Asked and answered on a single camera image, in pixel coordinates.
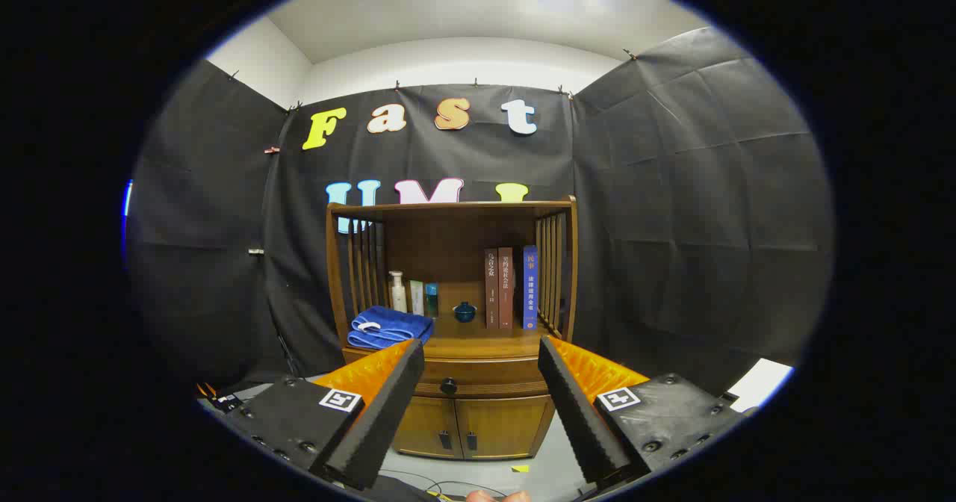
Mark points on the green and white tube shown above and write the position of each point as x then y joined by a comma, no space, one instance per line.
417,299

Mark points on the folded blue towel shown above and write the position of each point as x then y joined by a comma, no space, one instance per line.
388,326

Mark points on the blue book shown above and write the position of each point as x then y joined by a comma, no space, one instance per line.
530,293

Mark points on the dark brown book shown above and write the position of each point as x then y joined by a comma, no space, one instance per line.
491,293

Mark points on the wooden countertop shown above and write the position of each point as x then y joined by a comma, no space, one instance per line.
478,341

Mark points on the dark blue lidded teacup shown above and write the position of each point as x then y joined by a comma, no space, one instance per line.
464,313

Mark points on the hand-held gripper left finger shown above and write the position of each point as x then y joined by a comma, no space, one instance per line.
388,412

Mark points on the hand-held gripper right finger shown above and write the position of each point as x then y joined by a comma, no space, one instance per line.
579,412

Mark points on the wooden drawer with black knob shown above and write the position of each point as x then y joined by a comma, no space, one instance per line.
485,375

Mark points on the wooden cabinet door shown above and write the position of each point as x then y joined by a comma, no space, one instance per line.
426,427
500,427

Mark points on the blue glass bottle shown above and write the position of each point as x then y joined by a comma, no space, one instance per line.
432,300

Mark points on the white pump bottle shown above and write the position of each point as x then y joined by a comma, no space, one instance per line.
398,296

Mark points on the reddish brown book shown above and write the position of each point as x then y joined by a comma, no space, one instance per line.
506,293

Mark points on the black electronic device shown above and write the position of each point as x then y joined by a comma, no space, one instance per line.
226,402

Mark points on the wooden cabinet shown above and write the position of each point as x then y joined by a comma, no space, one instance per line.
448,244

